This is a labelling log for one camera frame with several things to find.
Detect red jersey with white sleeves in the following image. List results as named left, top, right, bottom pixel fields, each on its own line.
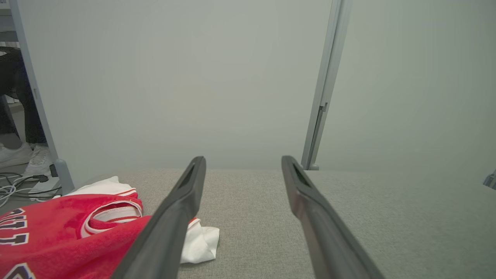
left=0, top=176, right=220, bottom=279

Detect white floor cable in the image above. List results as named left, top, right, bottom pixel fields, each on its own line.
left=0, top=174, right=39, bottom=207

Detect black floor cable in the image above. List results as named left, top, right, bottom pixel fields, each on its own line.
left=0, top=172, right=62, bottom=199

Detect person legs in black trousers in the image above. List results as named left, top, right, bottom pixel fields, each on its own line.
left=0, top=46, right=47, bottom=145

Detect white power strip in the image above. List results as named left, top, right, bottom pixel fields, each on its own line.
left=29, top=176, right=62, bottom=202

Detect white sneaker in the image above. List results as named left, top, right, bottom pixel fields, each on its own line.
left=0, top=142, right=33, bottom=169
left=23, top=145, right=53, bottom=177

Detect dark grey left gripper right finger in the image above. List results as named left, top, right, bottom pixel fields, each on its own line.
left=281, top=155, right=385, bottom=279

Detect grey partition post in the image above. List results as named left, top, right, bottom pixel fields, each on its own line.
left=301, top=0, right=352, bottom=171
left=9, top=0, right=75, bottom=194

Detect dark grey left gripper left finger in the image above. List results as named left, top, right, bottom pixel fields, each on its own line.
left=112, top=156, right=206, bottom=279

